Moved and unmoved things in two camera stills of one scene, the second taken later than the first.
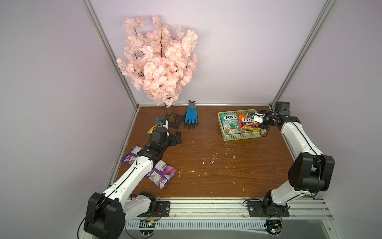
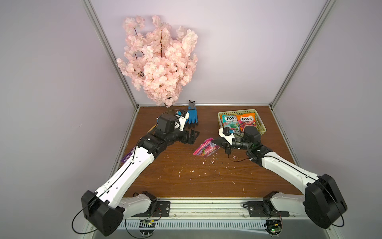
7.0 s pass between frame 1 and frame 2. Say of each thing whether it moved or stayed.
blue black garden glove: stayed
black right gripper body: moved
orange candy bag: stayed
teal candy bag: stayed
